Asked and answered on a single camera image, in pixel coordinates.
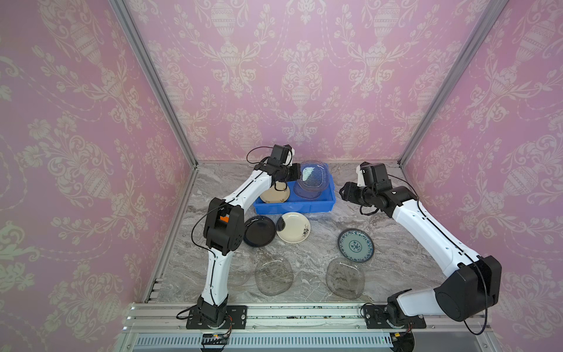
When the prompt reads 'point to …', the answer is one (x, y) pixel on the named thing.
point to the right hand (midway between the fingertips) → (346, 191)
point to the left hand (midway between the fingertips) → (302, 173)
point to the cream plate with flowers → (297, 229)
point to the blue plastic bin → (325, 202)
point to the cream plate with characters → (278, 193)
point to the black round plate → (259, 231)
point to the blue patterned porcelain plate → (355, 245)
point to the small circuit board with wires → (215, 339)
